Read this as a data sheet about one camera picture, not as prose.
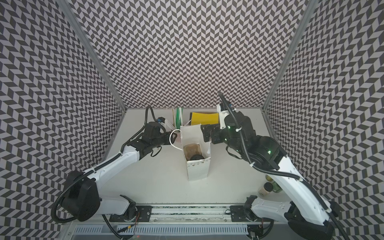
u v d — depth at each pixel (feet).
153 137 2.13
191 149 3.04
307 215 1.22
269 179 2.70
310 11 2.22
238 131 1.20
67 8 2.33
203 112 4.12
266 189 2.40
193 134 2.45
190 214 2.43
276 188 2.45
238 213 2.50
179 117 3.07
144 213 2.37
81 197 1.32
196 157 2.51
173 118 3.08
